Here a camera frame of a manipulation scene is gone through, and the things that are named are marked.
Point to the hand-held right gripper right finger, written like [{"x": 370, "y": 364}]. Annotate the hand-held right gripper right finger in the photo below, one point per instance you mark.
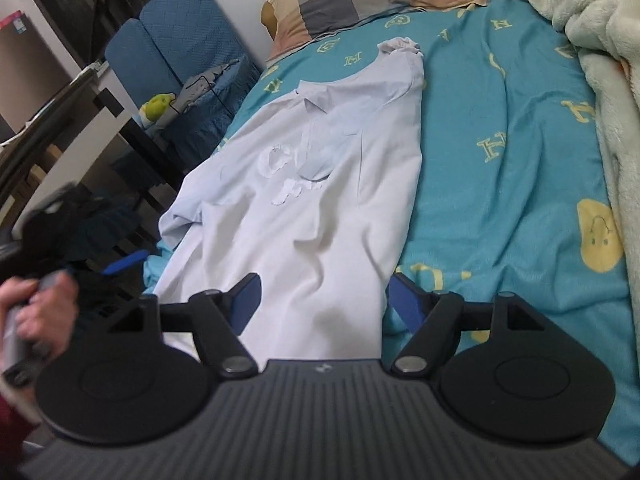
[{"x": 406, "y": 305}]

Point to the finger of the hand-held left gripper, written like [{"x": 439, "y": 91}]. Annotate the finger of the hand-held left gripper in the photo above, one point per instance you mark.
[{"x": 125, "y": 262}]

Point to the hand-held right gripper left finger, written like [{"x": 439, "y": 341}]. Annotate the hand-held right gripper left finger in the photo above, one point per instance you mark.
[{"x": 247, "y": 301}]

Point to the white shirt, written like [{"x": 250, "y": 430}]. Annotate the white shirt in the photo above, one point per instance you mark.
[{"x": 310, "y": 200}]

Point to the person's left forearm red sleeve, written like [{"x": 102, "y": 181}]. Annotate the person's left forearm red sleeve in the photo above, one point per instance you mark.
[{"x": 11, "y": 422}]

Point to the person's left hand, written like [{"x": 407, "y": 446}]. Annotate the person's left hand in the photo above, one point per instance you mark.
[{"x": 47, "y": 312}]

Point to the dark teal cloth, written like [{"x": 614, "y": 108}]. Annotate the dark teal cloth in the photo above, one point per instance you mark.
[{"x": 107, "y": 227}]

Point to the black table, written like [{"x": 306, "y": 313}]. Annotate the black table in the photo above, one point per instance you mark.
[{"x": 125, "y": 125}]

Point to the brown appliance with pink top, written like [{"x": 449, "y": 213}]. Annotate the brown appliance with pink top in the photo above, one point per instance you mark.
[{"x": 27, "y": 75}]

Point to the green yellow plush toy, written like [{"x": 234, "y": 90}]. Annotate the green yellow plush toy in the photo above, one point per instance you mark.
[{"x": 154, "y": 109}]

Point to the teal letter-print bed sheet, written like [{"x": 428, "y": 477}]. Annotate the teal letter-print bed sheet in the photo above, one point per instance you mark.
[{"x": 500, "y": 160}]

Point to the grey shark plush toy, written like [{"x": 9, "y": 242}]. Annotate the grey shark plush toy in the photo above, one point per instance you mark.
[{"x": 200, "y": 89}]

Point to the blue quilted folded mattress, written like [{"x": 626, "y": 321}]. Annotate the blue quilted folded mattress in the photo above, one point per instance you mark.
[{"x": 170, "y": 55}]

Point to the dark wooden cabinet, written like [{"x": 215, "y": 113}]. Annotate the dark wooden cabinet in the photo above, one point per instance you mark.
[{"x": 95, "y": 0}]

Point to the pale green fleece blanket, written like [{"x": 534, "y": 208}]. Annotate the pale green fleece blanket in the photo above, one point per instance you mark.
[{"x": 595, "y": 45}]

